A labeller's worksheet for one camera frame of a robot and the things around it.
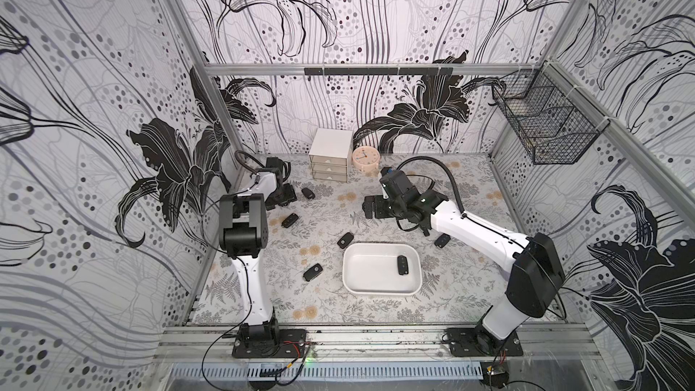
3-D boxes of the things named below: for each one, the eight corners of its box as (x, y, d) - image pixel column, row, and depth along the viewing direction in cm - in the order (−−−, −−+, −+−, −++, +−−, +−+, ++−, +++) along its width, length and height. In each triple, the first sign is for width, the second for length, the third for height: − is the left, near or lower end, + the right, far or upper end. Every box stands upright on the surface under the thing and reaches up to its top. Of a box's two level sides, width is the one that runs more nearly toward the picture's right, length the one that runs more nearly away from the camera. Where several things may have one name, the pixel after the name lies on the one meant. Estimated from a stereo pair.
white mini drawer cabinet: (312, 181, 112) (307, 159, 102) (320, 150, 124) (317, 127, 114) (347, 184, 111) (346, 162, 101) (352, 152, 123) (352, 130, 113)
